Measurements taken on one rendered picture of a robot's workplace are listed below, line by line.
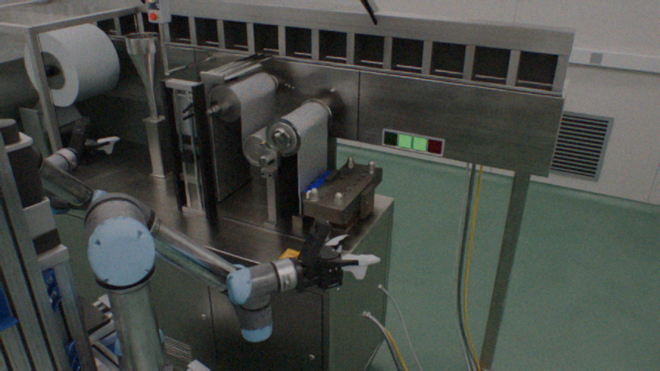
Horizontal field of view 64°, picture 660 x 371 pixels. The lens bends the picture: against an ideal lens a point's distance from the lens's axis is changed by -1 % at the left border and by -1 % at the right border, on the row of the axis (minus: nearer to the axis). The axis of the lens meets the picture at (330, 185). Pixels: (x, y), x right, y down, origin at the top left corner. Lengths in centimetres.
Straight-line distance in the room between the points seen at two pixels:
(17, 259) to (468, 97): 148
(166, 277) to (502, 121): 144
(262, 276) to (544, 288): 246
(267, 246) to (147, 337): 84
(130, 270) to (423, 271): 253
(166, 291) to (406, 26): 142
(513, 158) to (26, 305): 158
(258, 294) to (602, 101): 352
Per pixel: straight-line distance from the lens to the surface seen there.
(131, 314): 117
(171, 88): 207
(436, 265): 347
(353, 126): 218
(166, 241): 125
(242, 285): 122
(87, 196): 188
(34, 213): 141
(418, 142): 210
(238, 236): 203
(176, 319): 241
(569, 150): 449
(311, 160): 205
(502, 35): 194
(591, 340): 320
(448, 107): 203
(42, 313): 142
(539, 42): 192
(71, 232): 261
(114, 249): 106
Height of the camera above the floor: 198
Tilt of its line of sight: 27 degrees down
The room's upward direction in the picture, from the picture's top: straight up
